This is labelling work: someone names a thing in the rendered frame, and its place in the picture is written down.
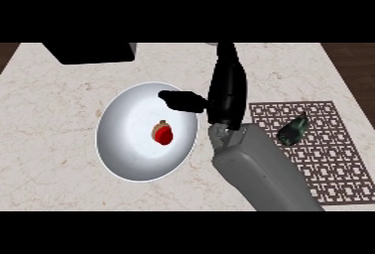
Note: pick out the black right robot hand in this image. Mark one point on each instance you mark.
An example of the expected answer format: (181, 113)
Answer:
(228, 89)

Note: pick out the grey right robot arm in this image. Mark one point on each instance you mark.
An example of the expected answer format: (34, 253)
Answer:
(263, 168)

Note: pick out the red cupcake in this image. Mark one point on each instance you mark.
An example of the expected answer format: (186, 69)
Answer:
(163, 134)

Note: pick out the white bowl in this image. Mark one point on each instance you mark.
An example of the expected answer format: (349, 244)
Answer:
(142, 145)

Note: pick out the brown patterned placemat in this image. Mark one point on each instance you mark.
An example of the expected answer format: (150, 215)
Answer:
(322, 155)

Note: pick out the dark green bottle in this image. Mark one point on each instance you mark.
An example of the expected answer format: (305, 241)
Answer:
(294, 130)

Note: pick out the black appliance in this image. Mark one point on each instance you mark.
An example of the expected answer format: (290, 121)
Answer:
(93, 52)

